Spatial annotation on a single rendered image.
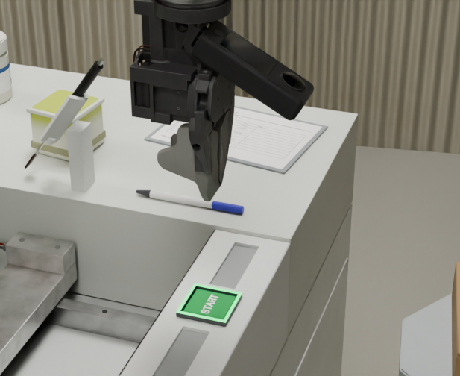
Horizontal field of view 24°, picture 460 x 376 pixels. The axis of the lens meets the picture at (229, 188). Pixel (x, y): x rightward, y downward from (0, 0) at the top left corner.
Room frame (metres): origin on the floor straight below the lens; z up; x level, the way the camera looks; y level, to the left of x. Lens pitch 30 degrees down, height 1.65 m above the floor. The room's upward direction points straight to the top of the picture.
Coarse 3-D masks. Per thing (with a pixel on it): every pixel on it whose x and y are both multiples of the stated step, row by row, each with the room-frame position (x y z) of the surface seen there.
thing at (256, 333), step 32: (224, 256) 1.04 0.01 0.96; (256, 256) 1.04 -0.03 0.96; (288, 256) 1.06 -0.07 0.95; (224, 288) 0.97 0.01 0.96; (256, 288) 0.97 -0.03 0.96; (288, 288) 1.06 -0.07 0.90; (160, 320) 0.92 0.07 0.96; (192, 320) 0.92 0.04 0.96; (256, 320) 0.94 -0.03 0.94; (160, 352) 0.86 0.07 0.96; (192, 352) 0.87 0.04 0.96; (224, 352) 0.86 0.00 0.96; (256, 352) 0.94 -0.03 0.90
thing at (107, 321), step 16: (64, 304) 1.09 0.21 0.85; (80, 304) 1.09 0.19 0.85; (48, 320) 1.09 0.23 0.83; (64, 320) 1.09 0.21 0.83; (80, 320) 1.08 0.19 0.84; (96, 320) 1.07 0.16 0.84; (112, 320) 1.07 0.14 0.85; (128, 320) 1.06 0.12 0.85; (144, 320) 1.06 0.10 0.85; (112, 336) 1.07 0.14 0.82; (128, 336) 1.06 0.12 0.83
